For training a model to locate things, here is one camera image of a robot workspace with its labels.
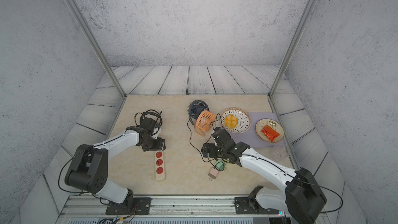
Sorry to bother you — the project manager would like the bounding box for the aluminium mounting rail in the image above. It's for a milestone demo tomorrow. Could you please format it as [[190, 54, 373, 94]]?
[[57, 195, 297, 224]]

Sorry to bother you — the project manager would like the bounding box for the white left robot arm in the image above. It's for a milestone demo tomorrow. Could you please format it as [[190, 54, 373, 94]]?
[[64, 117, 165, 204]]

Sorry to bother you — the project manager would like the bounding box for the black power strip cable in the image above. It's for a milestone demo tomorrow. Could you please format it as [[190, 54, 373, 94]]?
[[134, 109, 163, 136]]

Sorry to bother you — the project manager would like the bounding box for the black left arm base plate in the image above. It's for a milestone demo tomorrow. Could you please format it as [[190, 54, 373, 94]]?
[[105, 189, 152, 215]]

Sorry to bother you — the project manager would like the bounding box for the patterned ceramic plate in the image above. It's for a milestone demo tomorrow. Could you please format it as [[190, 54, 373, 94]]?
[[221, 108, 251, 134]]

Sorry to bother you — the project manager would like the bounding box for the orange desk fan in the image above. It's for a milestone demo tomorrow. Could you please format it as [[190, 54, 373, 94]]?
[[194, 111, 216, 137]]

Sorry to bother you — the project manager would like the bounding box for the dark blue desk fan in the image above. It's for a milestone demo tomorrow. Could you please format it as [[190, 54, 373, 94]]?
[[188, 100, 209, 121]]

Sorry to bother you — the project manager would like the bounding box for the green usb power adapter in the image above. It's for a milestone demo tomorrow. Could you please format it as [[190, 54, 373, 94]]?
[[214, 160, 226, 172]]

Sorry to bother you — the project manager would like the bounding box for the beige small plate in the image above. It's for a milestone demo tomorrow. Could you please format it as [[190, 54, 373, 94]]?
[[255, 119, 285, 143]]

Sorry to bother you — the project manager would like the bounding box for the pink usb power adapter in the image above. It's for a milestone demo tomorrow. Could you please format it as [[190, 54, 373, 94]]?
[[208, 168, 219, 180]]

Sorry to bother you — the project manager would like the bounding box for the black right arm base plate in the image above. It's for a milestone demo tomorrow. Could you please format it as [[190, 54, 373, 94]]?
[[234, 186, 279, 215]]

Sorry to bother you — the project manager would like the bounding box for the white red power strip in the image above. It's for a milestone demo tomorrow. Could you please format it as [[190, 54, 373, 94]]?
[[155, 151, 165, 181]]

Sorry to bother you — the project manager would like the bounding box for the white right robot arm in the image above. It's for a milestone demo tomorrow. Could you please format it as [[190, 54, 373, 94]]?
[[200, 127, 327, 224]]

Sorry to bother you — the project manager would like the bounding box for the clear drinking glass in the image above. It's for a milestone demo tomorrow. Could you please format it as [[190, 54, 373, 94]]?
[[271, 142, 289, 162]]

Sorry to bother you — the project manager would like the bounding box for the yellow bread bun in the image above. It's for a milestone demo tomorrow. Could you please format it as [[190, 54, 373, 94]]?
[[224, 114, 238, 130]]

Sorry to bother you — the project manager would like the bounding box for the black orange fan cable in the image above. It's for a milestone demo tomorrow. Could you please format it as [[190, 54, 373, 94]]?
[[186, 113, 222, 169]]

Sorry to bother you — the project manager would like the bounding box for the red snack packet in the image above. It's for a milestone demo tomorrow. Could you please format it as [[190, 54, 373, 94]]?
[[261, 124, 280, 142]]

